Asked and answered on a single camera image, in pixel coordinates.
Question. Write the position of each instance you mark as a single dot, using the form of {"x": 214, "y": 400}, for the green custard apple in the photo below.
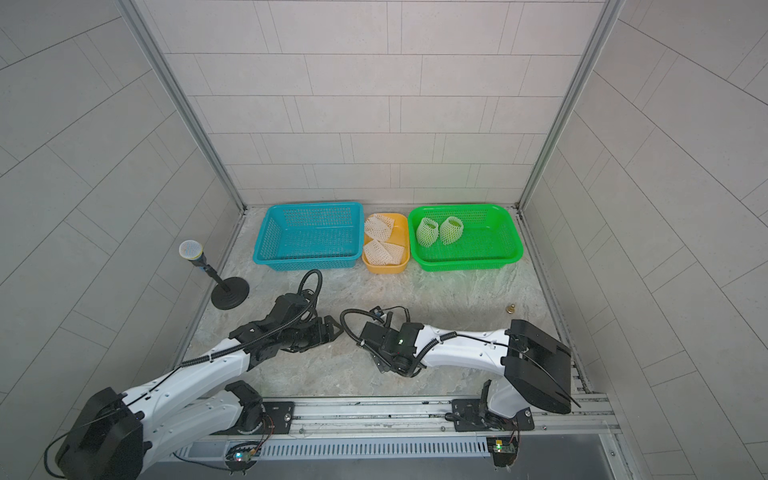
{"x": 427, "y": 234}

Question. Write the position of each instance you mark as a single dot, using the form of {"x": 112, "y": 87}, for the left circuit board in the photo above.
{"x": 241, "y": 457}

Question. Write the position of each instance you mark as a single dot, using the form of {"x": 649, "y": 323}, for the circuit board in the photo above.
{"x": 503, "y": 450}
{"x": 241, "y": 457}

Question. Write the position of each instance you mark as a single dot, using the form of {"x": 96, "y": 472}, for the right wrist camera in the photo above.
{"x": 378, "y": 313}

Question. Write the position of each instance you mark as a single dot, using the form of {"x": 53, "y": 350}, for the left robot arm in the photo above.
{"x": 120, "y": 435}

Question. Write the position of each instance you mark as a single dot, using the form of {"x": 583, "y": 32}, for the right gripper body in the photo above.
{"x": 383, "y": 361}

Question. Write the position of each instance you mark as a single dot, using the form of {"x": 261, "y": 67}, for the green plastic basket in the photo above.
{"x": 489, "y": 240}

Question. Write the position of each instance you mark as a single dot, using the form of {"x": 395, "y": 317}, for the white foam net sleeve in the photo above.
{"x": 427, "y": 231}
{"x": 451, "y": 229}

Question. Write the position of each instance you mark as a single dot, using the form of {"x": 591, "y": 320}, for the right circuit board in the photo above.
{"x": 503, "y": 450}

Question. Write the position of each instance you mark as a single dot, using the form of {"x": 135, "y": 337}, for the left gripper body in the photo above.
{"x": 305, "y": 335}

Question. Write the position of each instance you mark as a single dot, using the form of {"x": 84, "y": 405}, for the white foam nets pile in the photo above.
{"x": 379, "y": 251}

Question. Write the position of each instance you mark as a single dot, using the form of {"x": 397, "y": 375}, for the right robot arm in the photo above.
{"x": 532, "y": 367}

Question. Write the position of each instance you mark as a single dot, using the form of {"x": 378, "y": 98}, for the yellow plastic tub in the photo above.
{"x": 400, "y": 236}

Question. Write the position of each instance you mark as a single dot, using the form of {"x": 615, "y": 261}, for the teal plastic basket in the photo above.
{"x": 310, "y": 236}

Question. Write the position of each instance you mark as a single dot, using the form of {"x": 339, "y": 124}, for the microphone on black stand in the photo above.
{"x": 227, "y": 293}

